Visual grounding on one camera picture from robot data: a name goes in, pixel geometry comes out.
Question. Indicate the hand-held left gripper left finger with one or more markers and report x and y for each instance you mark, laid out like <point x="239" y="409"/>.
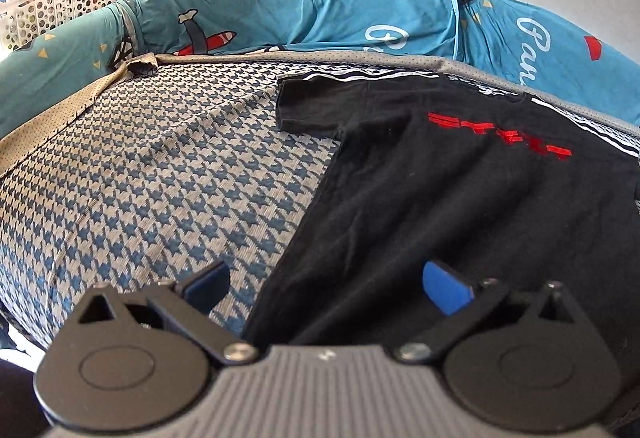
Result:
<point x="210" y="286"/>

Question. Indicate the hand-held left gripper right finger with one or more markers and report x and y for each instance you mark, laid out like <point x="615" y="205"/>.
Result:
<point x="445" y="289"/>

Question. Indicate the black t-shirt with red print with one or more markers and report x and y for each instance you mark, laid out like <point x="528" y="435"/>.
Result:
<point x="450" y="198"/>

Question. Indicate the blue white houndstooth mat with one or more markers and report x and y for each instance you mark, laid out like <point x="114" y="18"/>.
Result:
<point x="150" y="178"/>

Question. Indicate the blue printed bed sheet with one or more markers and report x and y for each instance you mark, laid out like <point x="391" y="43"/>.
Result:
<point x="300" y="12"/>

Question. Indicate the white perforated laundry basket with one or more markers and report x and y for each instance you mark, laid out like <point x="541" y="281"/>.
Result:
<point x="55" y="5"/>

